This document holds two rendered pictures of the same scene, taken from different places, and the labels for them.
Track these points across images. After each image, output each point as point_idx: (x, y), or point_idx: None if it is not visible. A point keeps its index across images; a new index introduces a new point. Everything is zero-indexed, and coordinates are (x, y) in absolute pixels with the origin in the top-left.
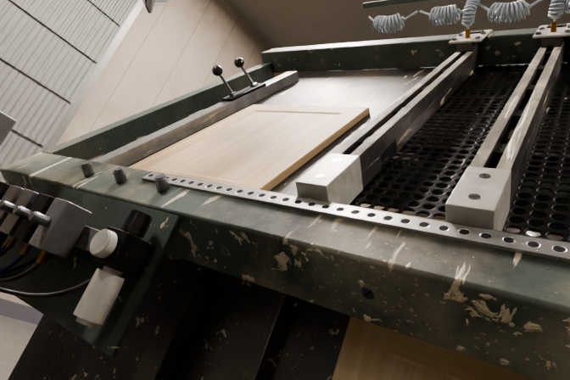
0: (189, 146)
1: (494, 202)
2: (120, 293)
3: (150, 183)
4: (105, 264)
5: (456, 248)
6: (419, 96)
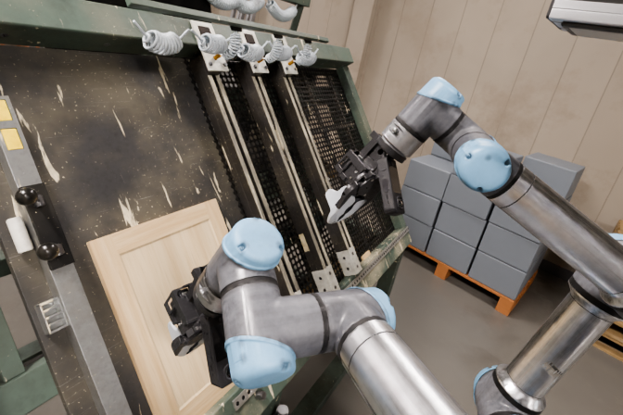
0: (160, 359)
1: (338, 286)
2: None
3: (244, 404)
4: None
5: None
6: (263, 200)
